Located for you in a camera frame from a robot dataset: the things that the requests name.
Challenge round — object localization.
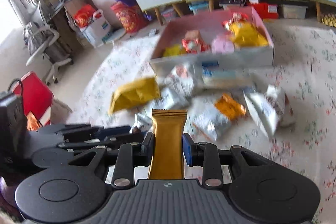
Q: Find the plain white snack packet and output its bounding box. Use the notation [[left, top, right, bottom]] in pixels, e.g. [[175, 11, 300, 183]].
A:
[[159, 88, 191, 110]]

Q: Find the large yellow snack packet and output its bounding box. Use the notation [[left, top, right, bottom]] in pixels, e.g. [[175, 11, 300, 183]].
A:
[[108, 77, 161, 116]]

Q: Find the white paper bag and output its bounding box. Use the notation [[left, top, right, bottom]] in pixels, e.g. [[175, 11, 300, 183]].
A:
[[79, 9, 112, 48]]

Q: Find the pink cardboard box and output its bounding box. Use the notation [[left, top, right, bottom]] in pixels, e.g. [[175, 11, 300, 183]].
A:
[[149, 6, 276, 76]]

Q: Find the gold bar snack packet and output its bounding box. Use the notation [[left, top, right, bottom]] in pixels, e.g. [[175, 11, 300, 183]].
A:
[[148, 109, 188, 180]]

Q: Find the clear storage box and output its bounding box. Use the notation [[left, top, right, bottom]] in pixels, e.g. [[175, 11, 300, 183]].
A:
[[188, 2, 211, 16], [160, 7, 182, 23]]

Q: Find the red snack packet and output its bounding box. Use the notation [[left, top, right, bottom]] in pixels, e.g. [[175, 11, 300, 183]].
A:
[[223, 12, 248, 29], [182, 38, 204, 54]]

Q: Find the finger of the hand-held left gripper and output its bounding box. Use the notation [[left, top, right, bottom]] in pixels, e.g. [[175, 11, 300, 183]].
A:
[[39, 123, 132, 139], [57, 134, 147, 154]]

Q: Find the clear blue-label snack packet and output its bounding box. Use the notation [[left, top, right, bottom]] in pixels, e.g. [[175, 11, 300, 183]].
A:
[[202, 68, 254, 88], [201, 61, 237, 70]]

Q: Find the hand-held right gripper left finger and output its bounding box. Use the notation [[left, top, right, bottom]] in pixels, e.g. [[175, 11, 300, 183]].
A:
[[68, 132, 155, 189]]

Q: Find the white brown-print snack packet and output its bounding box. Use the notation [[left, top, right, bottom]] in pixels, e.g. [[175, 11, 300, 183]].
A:
[[243, 84, 296, 136]]

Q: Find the pink snack packet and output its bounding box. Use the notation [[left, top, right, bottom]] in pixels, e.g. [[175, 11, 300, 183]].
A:
[[211, 33, 235, 54]]

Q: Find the red stool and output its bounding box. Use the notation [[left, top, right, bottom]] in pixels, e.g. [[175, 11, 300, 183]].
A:
[[13, 71, 55, 127]]

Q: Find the white nut-print snack packet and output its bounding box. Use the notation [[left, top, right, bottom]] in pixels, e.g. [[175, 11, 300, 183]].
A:
[[168, 63, 201, 94]]

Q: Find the wafer biscuit packet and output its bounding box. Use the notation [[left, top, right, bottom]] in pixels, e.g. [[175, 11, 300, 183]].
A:
[[184, 29, 204, 42]]

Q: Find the shiny gold snack packet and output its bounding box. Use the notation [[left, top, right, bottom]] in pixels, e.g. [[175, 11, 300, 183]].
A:
[[162, 45, 185, 57]]

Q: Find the white silver snack packet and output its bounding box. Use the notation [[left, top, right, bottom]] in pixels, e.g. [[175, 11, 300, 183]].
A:
[[189, 103, 233, 143]]

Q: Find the red gift bag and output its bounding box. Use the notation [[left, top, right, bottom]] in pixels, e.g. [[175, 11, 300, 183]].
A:
[[73, 4, 98, 28]]

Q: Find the white orange snack packet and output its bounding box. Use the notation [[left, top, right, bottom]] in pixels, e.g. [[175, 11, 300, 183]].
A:
[[215, 93, 247, 120]]

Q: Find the red printed bag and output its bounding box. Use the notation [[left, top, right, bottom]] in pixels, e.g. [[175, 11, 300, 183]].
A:
[[110, 2, 148, 34]]

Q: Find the yellow orange-print snack packet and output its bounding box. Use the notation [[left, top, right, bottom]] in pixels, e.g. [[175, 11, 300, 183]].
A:
[[228, 21, 270, 48]]

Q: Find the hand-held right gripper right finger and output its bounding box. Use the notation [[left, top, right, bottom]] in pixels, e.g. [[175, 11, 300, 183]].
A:
[[182, 132, 267, 187]]

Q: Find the floral tablecloth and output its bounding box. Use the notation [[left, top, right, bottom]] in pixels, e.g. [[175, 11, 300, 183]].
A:
[[67, 21, 336, 224]]

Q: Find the wooden desk shelf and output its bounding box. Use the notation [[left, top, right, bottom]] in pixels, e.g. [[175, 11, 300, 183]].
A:
[[39, 0, 93, 56]]

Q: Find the yellow egg tray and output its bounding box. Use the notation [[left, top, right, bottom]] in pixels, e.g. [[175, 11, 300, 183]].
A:
[[322, 13, 336, 28]]

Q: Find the blue silver snack packet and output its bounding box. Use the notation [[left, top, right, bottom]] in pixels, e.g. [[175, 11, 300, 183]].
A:
[[135, 113, 153, 134]]

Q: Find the red flat box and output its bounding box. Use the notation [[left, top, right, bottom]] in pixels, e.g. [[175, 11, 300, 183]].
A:
[[249, 2, 280, 20]]

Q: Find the white office chair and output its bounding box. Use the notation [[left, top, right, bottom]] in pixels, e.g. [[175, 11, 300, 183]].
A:
[[22, 1, 74, 86]]

